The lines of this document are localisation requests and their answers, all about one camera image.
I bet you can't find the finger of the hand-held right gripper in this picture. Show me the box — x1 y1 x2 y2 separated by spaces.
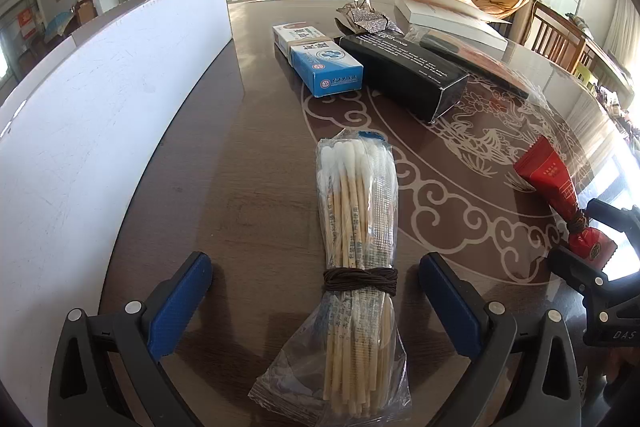
586 198 640 240
547 247 621 303

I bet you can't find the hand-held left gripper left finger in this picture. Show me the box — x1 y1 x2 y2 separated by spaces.
47 251 213 427

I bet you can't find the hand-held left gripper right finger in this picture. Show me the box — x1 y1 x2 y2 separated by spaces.
419 252 583 427

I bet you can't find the red candy-shaped packet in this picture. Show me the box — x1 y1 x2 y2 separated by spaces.
512 134 619 275

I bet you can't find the pack of cotton swabs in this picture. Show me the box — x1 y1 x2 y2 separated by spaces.
248 129 414 426

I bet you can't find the large white cardboard box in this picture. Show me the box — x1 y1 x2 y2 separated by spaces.
0 0 246 427

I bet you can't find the phone case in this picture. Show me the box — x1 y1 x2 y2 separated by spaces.
417 29 551 106

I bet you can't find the black printed box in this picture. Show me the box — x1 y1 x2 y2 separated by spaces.
339 32 470 124

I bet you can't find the blue and white carton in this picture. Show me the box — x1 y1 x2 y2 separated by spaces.
271 23 365 98

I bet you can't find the wooden side table with clutter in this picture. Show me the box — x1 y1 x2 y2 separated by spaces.
565 12 638 142

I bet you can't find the wooden slatted chair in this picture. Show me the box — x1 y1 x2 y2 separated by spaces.
519 0 587 74

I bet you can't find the white flat box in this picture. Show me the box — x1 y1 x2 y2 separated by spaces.
394 0 510 53

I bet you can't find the wooden dining table set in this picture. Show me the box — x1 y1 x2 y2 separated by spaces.
42 0 99 40

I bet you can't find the red door sign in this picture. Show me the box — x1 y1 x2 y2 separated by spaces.
17 6 36 38

